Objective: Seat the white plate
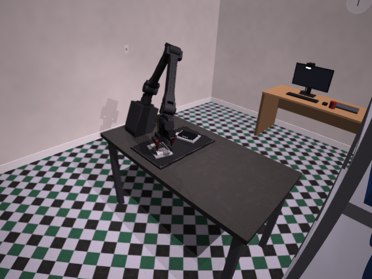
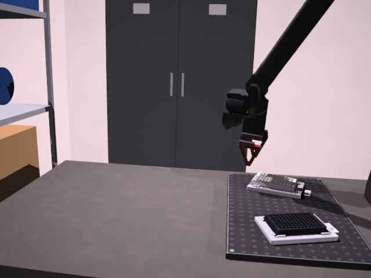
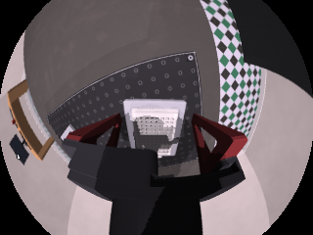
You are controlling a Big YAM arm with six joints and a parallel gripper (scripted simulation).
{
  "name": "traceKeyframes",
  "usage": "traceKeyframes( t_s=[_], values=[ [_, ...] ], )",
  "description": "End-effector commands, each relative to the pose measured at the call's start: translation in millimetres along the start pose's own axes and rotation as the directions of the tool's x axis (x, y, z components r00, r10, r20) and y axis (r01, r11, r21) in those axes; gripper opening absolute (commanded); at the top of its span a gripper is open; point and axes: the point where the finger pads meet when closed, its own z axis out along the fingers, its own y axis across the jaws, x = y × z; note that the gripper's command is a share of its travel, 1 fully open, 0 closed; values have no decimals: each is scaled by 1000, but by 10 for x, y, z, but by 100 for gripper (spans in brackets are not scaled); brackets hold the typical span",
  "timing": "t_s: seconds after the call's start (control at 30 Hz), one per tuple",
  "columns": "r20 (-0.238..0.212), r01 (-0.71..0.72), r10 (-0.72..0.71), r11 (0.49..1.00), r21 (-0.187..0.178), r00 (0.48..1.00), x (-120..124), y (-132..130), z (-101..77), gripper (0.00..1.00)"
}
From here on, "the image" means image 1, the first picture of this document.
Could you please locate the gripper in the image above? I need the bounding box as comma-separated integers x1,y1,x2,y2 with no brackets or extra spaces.
152,131,177,149

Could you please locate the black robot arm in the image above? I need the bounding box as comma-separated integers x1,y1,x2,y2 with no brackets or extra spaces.
137,43,183,141

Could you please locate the white well plate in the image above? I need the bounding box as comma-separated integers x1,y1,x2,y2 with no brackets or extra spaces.
151,142,170,155

